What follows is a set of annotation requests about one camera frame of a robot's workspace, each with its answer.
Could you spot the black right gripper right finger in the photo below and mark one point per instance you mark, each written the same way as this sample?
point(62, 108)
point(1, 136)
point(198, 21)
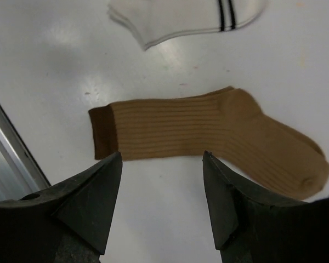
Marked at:
point(253, 224)

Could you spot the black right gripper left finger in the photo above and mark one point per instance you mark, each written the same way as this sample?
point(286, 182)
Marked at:
point(67, 222)

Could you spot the tan ribbed sock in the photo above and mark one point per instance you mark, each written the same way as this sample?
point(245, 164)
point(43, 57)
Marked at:
point(228, 123)

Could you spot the white sock with black stripes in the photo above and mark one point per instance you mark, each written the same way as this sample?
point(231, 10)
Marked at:
point(152, 22)

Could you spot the aluminium frame rail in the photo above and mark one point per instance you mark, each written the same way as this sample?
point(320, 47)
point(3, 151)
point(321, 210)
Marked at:
point(20, 174)

